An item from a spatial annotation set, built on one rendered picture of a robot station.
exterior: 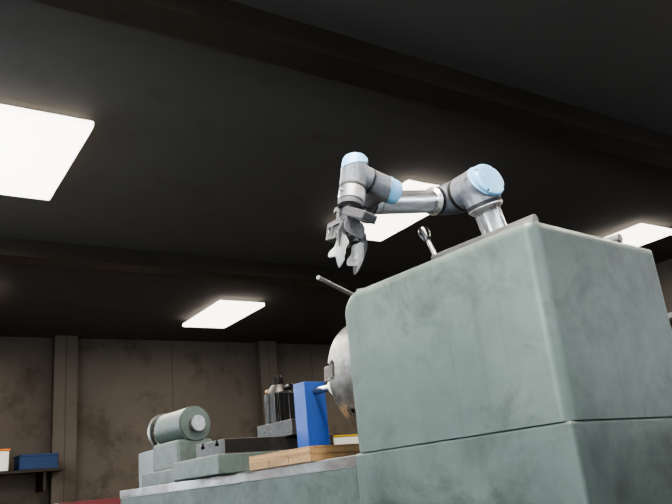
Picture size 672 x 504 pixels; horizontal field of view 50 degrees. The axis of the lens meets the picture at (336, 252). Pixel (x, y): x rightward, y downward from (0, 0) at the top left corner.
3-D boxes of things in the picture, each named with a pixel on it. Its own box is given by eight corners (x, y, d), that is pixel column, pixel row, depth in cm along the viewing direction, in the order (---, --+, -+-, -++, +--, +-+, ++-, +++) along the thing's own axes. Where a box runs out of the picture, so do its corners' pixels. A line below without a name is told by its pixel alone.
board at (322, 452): (407, 454, 210) (406, 440, 212) (310, 461, 188) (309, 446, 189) (343, 463, 232) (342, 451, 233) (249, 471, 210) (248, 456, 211)
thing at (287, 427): (317, 433, 237) (315, 417, 238) (292, 434, 230) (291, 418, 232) (282, 440, 252) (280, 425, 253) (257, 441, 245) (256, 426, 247)
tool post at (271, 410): (296, 421, 244) (293, 392, 247) (278, 422, 239) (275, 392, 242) (283, 424, 249) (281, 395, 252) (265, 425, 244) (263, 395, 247)
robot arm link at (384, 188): (383, 191, 218) (353, 178, 213) (406, 177, 209) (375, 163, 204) (381, 214, 214) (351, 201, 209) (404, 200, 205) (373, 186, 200)
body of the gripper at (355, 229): (346, 252, 199) (349, 214, 204) (366, 242, 193) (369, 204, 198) (324, 242, 195) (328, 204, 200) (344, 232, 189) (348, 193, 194)
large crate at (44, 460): (52, 469, 902) (52, 455, 907) (59, 467, 875) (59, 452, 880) (12, 472, 877) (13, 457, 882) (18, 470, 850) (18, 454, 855)
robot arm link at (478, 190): (527, 328, 233) (465, 176, 241) (563, 317, 221) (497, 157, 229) (504, 338, 226) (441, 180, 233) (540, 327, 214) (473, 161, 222)
